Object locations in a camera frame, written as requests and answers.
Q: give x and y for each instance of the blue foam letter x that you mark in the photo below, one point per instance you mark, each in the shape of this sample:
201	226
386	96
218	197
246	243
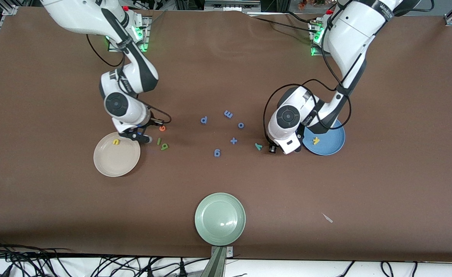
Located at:
233	141

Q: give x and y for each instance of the brown table cover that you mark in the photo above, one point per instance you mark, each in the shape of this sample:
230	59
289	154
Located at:
226	77

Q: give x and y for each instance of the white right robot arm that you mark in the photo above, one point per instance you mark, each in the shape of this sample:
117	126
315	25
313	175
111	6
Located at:
133	111

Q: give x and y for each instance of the blue round plate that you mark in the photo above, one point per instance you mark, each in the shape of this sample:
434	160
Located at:
326	148

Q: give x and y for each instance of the yellow foam letter k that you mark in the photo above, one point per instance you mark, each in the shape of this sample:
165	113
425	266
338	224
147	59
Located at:
316	141

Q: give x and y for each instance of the grey metal plate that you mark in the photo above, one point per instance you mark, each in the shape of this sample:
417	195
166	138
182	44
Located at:
230	4

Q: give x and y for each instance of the blue foam letter m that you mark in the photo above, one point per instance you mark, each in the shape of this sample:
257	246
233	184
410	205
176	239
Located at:
228	114

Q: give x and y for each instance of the orange background object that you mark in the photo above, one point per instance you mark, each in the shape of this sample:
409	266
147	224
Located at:
302	4

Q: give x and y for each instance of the pale green round plate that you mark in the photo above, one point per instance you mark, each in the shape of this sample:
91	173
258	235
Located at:
220	219

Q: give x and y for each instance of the white tape scrap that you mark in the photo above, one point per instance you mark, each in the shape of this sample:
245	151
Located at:
328	218

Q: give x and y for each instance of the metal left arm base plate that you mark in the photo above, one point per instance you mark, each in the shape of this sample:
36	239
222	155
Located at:
315	54

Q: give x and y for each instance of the grey metal mounting post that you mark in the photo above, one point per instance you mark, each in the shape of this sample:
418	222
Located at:
217	261

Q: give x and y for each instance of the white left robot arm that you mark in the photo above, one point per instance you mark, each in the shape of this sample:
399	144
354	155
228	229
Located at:
349	34

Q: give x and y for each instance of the beige round plate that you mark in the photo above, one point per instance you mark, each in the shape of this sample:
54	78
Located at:
114	161

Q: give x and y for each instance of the blue foam letter p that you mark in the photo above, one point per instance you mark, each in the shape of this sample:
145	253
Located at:
204	120

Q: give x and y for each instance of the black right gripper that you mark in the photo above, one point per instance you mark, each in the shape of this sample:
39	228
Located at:
152	124

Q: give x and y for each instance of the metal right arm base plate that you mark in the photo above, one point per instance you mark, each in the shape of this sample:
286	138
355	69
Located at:
146	34

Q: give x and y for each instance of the green foam letter b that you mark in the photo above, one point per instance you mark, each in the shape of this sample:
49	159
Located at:
165	146

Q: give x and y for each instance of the teal foam letter y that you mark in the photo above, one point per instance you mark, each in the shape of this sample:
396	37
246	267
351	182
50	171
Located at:
258	146

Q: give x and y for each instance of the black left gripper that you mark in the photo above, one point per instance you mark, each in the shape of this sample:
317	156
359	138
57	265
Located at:
273	148

